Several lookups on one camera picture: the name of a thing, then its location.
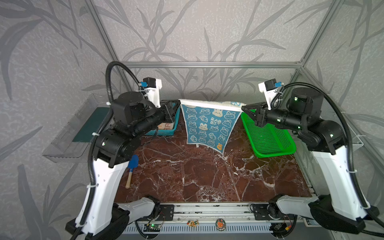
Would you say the right circuit board with wires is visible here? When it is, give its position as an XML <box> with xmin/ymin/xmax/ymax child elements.
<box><xmin>270</xmin><ymin>223</ymin><xmax>292</xmax><ymax>234</ymax></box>

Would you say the left green circuit board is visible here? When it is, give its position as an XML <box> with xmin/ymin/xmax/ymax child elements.
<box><xmin>143</xmin><ymin>223</ymin><xmax>163</xmax><ymax>233</ymax></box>

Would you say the teal plastic basket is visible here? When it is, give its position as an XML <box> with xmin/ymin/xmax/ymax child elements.
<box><xmin>146</xmin><ymin>100</ymin><xmax>181</xmax><ymax>136</ymax></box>

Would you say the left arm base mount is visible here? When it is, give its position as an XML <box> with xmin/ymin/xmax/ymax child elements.
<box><xmin>148</xmin><ymin>204</ymin><xmax>175</xmax><ymax>221</ymax></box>

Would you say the white wire mesh basket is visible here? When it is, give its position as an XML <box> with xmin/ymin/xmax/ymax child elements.
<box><xmin>321</xmin><ymin>100</ymin><xmax>364</xmax><ymax>152</ymax></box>

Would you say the blue handled tool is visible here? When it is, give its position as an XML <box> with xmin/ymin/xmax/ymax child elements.
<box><xmin>125</xmin><ymin>155</ymin><xmax>139</xmax><ymax>189</ymax></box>

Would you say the rabbit lettered towel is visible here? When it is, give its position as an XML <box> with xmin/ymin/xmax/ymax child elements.
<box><xmin>158</xmin><ymin>123</ymin><xmax>175</xmax><ymax>131</ymax></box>

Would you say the green plastic basket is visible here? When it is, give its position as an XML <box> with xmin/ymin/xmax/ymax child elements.
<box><xmin>241</xmin><ymin>113</ymin><xmax>297</xmax><ymax>158</ymax></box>

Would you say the clear acrylic wall shelf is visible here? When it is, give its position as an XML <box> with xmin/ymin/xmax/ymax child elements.
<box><xmin>42</xmin><ymin>94</ymin><xmax>108</xmax><ymax>163</ymax></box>

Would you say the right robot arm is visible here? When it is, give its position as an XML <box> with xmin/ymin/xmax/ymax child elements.
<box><xmin>242</xmin><ymin>79</ymin><xmax>384</xmax><ymax>238</ymax></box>

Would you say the teal patterned towel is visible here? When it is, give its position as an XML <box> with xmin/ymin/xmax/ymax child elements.
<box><xmin>180</xmin><ymin>99</ymin><xmax>244</xmax><ymax>154</ymax></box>

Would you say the aluminium frame rail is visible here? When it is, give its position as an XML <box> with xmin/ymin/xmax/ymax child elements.
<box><xmin>123</xmin><ymin>62</ymin><xmax>301</xmax><ymax>69</ymax></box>

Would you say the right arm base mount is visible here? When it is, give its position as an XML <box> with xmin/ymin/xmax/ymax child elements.
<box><xmin>250</xmin><ymin>203</ymin><xmax>281</xmax><ymax>221</ymax></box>

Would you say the round orange sticker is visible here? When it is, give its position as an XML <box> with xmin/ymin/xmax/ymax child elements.
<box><xmin>215</xmin><ymin>219</ymin><xmax>227</xmax><ymax>231</ymax></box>

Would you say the small orange green trinket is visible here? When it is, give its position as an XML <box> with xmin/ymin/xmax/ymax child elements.
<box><xmin>187</xmin><ymin>220</ymin><xmax>199</xmax><ymax>228</ymax></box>

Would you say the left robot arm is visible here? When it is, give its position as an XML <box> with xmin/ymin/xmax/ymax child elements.
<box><xmin>66</xmin><ymin>61</ymin><xmax>181</xmax><ymax>240</ymax></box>

